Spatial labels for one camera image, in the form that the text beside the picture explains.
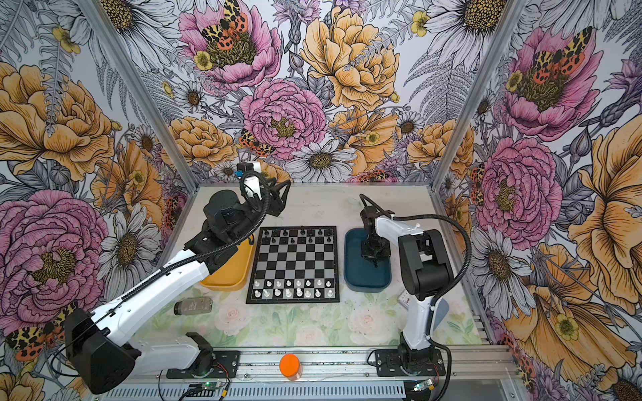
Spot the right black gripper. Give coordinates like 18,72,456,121
361,234,391,263

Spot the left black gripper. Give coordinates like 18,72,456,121
229,176,292,241

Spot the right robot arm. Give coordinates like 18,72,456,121
360,205,460,375

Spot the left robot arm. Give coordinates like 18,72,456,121
63,162,292,394

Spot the teal plastic tray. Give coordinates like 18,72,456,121
344,228,392,292

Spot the black white chessboard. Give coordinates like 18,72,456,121
246,226,340,305

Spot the grey blue oval object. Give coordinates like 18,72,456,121
431,297,450,331

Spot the yellow plastic tray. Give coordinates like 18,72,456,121
200,240,255,292

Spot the grey rectangular object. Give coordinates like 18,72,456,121
173,297,213,316

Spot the orange round button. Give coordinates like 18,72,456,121
279,354,302,381

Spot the left black corrugated cable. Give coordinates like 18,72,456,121
49,169,272,377

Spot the black corrugated cable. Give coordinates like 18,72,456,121
49,169,272,377
358,194,472,401

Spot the right black corrugated cable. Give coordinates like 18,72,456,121
358,194,472,401

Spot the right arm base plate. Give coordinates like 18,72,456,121
374,347,446,378

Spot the aluminium front rail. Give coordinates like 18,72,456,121
89,345,523,384

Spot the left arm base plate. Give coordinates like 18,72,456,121
166,351,241,379

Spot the white vented cable duct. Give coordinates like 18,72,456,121
94,381,406,400

